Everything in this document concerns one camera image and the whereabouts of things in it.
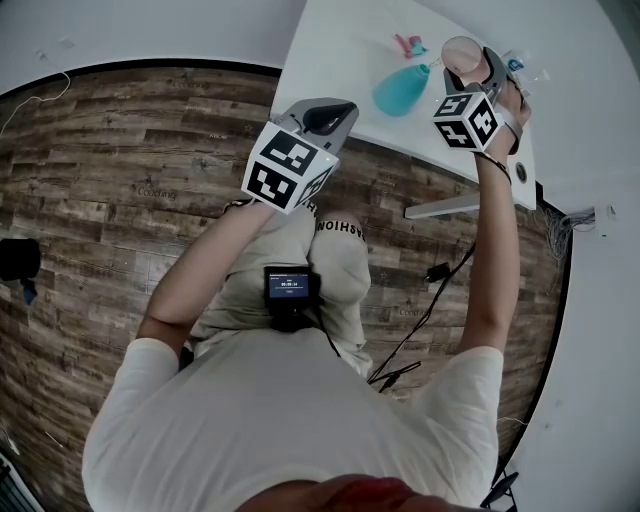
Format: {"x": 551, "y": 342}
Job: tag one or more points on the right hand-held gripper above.
{"x": 467, "y": 122}

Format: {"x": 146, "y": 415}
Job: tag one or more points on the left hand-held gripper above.
{"x": 280, "y": 170}

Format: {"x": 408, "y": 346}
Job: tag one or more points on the pink plastic cup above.
{"x": 460, "y": 52}

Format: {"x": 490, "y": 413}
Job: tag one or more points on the teal flask bottle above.
{"x": 397, "y": 95}

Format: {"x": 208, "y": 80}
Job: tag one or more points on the person's right forearm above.
{"x": 492, "y": 250}

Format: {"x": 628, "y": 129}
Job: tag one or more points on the person's left forearm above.
{"x": 200, "y": 270}

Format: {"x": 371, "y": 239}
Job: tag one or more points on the pink and teal small items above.
{"x": 410, "y": 45}

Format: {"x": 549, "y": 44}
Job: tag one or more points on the person's right hand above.
{"x": 517, "y": 107}

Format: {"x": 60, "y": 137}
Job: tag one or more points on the small printed white box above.
{"x": 515, "y": 62}

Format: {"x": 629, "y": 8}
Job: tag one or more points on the clear glass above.
{"x": 535, "y": 75}

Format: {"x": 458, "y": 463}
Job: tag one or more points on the person's right leg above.
{"x": 345, "y": 216}

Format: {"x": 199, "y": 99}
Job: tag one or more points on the white table leg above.
{"x": 440, "y": 206}

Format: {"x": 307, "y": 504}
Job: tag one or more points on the small black monitor screen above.
{"x": 290, "y": 287}

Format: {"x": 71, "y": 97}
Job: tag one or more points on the small black box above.
{"x": 438, "y": 272}

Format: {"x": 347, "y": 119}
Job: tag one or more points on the white power strip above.
{"x": 605, "y": 217}

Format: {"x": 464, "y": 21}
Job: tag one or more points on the beige t-shirt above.
{"x": 290, "y": 425}

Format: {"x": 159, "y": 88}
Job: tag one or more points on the black round bin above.
{"x": 17, "y": 260}

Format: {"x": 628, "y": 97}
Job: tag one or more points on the blue cloth scrap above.
{"x": 29, "y": 294}

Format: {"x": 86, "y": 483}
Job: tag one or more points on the person's face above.
{"x": 350, "y": 500}

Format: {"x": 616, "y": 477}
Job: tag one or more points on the black folding chair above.
{"x": 502, "y": 492}

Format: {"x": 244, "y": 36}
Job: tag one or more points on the black metal rack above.
{"x": 12, "y": 487}

